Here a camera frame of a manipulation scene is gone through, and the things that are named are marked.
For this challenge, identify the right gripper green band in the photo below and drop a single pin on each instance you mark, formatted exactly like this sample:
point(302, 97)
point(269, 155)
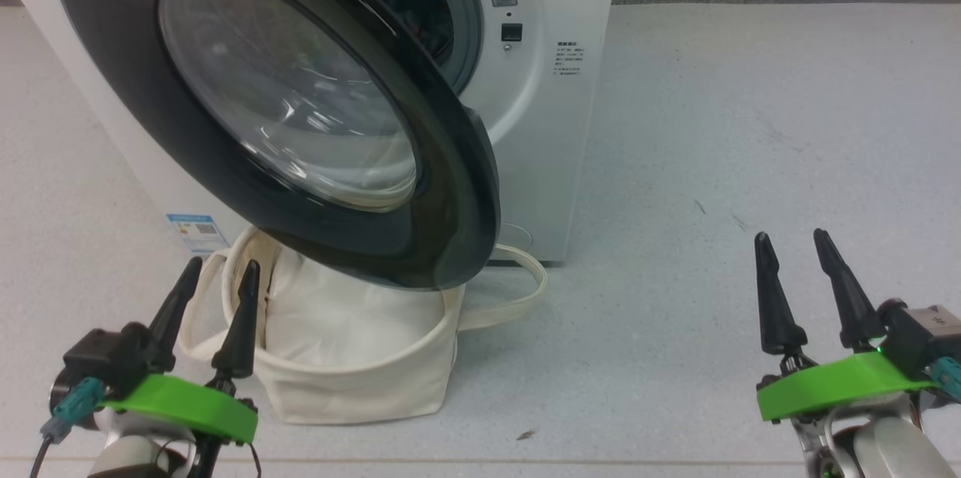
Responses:
point(833, 388)

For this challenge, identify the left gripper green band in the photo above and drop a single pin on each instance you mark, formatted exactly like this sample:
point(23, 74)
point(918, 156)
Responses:
point(188, 403)

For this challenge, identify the black round glass washer door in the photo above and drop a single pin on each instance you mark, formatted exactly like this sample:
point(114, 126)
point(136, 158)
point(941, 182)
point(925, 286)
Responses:
point(112, 73)

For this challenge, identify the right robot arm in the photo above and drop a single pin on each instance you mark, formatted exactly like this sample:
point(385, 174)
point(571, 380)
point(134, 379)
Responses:
point(893, 455)

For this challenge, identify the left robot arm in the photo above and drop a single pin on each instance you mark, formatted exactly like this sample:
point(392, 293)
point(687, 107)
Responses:
point(131, 455)

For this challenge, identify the cream canvas laundry basket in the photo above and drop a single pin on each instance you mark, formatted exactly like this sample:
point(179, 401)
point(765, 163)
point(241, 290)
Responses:
point(353, 395)

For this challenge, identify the white front-load washing machine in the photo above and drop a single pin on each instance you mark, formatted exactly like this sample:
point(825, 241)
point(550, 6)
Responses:
point(555, 163)

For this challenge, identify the grey rubber door gasket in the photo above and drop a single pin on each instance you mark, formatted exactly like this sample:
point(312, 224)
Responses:
point(469, 28)

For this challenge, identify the black door latch socket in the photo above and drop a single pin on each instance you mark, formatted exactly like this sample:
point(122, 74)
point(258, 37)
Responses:
point(511, 32)

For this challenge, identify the blue energy label sticker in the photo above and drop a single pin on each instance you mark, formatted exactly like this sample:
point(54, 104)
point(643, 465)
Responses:
point(197, 232)

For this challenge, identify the white cloth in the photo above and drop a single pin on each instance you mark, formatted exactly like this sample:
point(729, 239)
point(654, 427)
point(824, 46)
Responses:
point(338, 320)

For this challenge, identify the small brown floor debris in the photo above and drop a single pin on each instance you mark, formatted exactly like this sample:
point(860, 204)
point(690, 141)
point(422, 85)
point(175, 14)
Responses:
point(527, 434)

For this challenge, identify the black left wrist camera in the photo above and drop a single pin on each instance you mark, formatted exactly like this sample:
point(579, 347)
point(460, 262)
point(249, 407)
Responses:
point(109, 358)

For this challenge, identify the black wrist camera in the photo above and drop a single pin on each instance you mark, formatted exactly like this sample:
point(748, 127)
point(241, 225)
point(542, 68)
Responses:
point(109, 358)
point(920, 335)

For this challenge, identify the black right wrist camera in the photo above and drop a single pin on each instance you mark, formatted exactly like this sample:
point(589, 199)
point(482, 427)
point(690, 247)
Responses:
point(920, 335)

